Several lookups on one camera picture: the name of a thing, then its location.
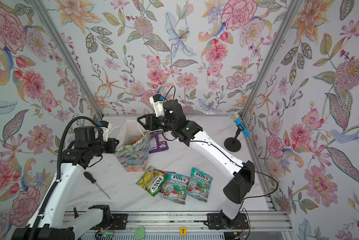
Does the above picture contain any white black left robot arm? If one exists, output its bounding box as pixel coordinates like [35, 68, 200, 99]
[12, 117, 119, 240]

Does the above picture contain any green Fox's candy bag right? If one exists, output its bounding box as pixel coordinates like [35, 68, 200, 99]
[186, 168, 213, 203]

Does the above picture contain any yellow green Fox's candy bag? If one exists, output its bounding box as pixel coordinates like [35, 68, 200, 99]
[144, 171, 167, 197]

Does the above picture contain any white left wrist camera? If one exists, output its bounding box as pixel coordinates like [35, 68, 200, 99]
[98, 120, 112, 142]

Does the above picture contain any black handled screwdriver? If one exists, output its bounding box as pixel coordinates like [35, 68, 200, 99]
[84, 172, 111, 200]

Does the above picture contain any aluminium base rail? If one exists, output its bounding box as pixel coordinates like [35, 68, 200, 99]
[35, 210, 294, 233]

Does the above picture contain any yellow T label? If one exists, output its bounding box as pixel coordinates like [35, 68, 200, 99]
[180, 227, 187, 236]

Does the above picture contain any floral white paper bag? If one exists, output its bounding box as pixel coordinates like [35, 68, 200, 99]
[114, 120, 150, 172]

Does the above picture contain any green Fox's candy bag middle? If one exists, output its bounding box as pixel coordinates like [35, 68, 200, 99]
[161, 173, 189, 205]

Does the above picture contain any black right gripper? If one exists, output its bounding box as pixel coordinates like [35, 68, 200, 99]
[138, 114, 177, 136]

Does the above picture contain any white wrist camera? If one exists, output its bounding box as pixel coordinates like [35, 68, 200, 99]
[149, 94, 164, 118]
[98, 120, 112, 142]

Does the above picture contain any purple snack packet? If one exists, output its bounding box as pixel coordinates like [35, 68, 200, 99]
[149, 131, 169, 154]

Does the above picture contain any green tag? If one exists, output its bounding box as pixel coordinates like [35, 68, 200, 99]
[134, 226, 145, 240]

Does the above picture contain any lime green candy bag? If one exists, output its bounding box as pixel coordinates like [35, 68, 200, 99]
[136, 166, 157, 188]

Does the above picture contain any blue microphone on black stand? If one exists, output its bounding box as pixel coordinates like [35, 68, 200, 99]
[224, 112, 250, 153]

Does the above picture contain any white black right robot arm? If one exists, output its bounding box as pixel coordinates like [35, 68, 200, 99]
[137, 94, 255, 228]

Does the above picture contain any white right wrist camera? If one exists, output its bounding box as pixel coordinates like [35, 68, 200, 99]
[149, 94, 164, 118]

